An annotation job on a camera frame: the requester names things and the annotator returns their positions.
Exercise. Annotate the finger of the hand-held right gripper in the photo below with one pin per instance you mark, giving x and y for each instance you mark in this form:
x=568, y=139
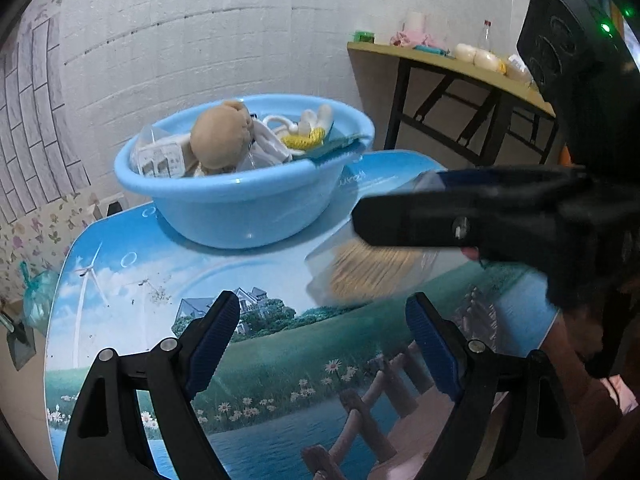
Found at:
x=425, y=217
x=500, y=176

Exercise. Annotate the clear box of wooden sticks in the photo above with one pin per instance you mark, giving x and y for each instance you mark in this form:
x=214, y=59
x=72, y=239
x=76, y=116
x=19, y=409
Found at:
x=360, y=270

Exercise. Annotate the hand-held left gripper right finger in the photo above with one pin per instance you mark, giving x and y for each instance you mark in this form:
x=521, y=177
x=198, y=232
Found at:
x=430, y=340

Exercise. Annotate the teal snack packet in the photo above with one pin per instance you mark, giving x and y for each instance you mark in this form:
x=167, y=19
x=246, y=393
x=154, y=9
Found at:
x=330, y=147

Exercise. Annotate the clear glass bottle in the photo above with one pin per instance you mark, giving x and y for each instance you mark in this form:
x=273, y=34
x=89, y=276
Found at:
x=485, y=37

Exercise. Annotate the pink cloth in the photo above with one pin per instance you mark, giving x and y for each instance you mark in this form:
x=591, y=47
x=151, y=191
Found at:
x=415, y=37

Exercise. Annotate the teal plastic bag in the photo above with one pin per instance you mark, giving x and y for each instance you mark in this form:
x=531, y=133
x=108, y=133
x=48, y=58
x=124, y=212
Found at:
x=37, y=300

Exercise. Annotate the small green box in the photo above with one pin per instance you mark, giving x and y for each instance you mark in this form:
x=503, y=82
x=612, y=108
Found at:
x=363, y=36

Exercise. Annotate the person's right forearm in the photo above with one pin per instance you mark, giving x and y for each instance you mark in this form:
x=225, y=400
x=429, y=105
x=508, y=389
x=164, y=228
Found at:
x=575, y=350

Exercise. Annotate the blue plastic basin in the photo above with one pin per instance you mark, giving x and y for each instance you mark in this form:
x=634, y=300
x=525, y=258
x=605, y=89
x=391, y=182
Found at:
x=240, y=210

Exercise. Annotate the teal flat item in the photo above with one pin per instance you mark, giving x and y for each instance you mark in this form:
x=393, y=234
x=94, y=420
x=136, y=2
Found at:
x=430, y=49

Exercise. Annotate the yellow side table black frame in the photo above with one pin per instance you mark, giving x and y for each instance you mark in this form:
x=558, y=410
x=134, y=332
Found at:
x=400, y=50

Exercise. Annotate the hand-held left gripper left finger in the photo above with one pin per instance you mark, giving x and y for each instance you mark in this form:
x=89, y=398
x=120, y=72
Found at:
x=215, y=340

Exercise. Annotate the clear bag of pale food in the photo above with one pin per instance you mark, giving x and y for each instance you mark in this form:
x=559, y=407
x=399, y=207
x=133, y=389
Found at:
x=519, y=70

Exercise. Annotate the grey metal dustpan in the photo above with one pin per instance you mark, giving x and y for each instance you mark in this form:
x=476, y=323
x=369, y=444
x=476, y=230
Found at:
x=20, y=350

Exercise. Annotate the pink blanket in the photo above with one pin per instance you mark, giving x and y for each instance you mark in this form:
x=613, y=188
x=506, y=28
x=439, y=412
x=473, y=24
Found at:
x=622, y=394

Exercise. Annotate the white rabbit plush yellow dress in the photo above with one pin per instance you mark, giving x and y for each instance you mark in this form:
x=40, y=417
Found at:
x=310, y=120

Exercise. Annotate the brown bear plush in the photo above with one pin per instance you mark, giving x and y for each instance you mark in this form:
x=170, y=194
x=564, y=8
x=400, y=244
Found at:
x=220, y=135

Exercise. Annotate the cream bun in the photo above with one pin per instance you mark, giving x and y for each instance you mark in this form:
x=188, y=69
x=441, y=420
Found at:
x=465, y=53
x=487, y=61

